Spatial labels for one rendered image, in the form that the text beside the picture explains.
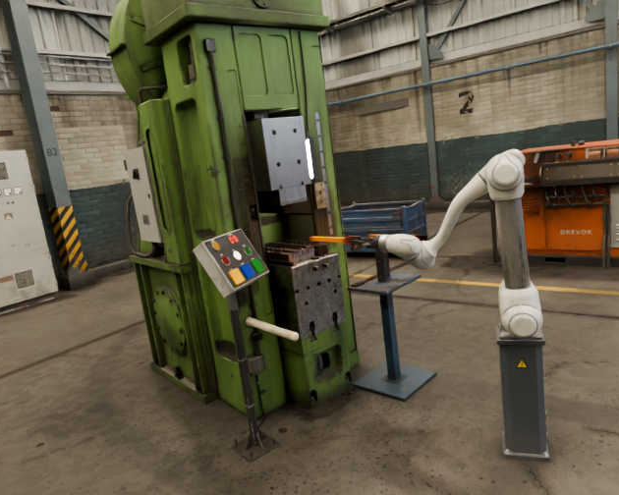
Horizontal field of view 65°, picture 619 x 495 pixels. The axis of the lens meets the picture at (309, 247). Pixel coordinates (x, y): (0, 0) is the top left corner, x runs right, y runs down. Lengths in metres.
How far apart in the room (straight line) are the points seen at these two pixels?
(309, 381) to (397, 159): 8.54
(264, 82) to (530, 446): 2.37
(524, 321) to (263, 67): 1.97
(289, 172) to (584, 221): 3.77
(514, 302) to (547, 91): 8.04
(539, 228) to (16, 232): 6.58
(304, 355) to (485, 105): 8.03
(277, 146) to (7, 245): 5.29
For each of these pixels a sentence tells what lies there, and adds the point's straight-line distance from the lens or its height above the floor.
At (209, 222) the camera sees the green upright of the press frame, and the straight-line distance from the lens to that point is 3.01.
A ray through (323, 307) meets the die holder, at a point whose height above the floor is 0.61.
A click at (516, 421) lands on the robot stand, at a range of 2.60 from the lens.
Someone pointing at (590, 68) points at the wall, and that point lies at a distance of 9.88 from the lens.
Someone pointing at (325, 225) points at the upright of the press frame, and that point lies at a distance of 3.20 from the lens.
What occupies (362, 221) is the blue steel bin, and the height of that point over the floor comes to 0.54.
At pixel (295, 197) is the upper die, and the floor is 1.30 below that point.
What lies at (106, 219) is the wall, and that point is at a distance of 8.77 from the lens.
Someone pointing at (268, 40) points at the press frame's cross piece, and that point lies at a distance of 3.09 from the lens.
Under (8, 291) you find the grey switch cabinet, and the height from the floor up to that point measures 0.29.
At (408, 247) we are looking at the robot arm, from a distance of 2.28.
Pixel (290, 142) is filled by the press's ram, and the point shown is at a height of 1.62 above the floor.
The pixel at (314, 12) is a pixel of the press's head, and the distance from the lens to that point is 3.32.
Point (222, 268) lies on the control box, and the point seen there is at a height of 1.06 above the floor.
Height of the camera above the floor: 1.54
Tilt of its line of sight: 11 degrees down
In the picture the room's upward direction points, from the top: 8 degrees counter-clockwise
